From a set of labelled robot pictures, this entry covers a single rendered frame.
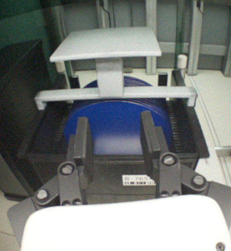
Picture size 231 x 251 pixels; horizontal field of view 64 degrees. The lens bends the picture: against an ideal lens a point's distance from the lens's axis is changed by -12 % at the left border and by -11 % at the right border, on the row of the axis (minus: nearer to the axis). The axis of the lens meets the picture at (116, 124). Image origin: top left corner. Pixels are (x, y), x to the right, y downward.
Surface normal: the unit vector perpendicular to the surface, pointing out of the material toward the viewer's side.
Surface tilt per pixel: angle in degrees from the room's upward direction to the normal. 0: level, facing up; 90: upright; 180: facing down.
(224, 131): 0
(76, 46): 0
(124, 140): 90
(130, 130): 90
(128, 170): 90
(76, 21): 90
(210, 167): 0
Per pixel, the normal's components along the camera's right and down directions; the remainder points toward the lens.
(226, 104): -0.07, -0.74
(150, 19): -0.07, 0.68
